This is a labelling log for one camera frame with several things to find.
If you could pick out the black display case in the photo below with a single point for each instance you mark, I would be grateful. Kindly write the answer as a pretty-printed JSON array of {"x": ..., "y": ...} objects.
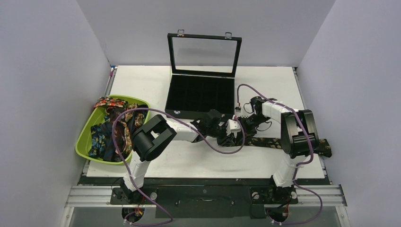
[{"x": 203, "y": 69}]

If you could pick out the brown paisley tie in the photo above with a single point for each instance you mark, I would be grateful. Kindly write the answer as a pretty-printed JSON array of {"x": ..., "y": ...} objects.
[{"x": 125, "y": 127}]

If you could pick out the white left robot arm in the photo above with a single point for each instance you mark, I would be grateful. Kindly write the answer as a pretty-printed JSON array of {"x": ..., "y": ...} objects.
[{"x": 153, "y": 137}]

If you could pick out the green plastic bin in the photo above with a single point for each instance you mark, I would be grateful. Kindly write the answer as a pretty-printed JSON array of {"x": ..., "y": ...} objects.
[{"x": 98, "y": 116}]

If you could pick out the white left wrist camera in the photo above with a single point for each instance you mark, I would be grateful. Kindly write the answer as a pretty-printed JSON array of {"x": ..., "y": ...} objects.
[{"x": 233, "y": 128}]

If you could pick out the black gold floral tie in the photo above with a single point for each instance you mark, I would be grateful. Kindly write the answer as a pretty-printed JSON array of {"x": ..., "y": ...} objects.
[{"x": 323, "y": 148}]

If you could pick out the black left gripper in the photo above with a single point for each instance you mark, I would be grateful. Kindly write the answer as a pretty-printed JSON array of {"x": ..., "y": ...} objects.
[{"x": 226, "y": 139}]

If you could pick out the aluminium rail frame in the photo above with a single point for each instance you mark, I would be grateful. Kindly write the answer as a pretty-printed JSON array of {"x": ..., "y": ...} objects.
[{"x": 100, "y": 196}]

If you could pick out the blue floral tie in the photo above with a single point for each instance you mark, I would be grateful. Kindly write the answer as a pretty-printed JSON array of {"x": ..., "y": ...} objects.
[{"x": 100, "y": 135}]

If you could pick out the red floral tie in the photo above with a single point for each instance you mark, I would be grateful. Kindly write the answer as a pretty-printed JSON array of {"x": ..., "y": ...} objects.
[{"x": 109, "y": 104}]

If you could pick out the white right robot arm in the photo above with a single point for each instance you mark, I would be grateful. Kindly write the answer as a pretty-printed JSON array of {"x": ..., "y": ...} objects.
[{"x": 298, "y": 136}]

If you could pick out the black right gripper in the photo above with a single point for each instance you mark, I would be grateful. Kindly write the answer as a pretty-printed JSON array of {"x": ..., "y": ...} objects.
[{"x": 247, "y": 122}]

